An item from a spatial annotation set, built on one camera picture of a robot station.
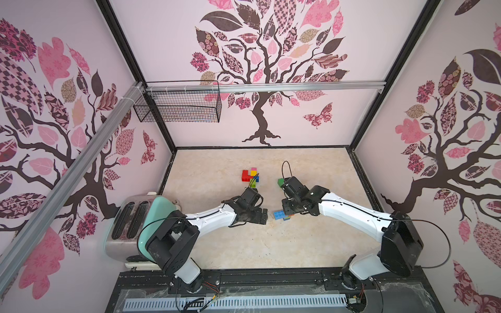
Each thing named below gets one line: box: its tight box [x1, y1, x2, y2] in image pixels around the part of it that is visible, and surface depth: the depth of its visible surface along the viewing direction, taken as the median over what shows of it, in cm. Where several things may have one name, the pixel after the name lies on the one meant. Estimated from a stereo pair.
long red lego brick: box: [241, 169, 254, 182], surface depth 108 cm
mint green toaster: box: [104, 193, 178, 263], surface depth 75 cm
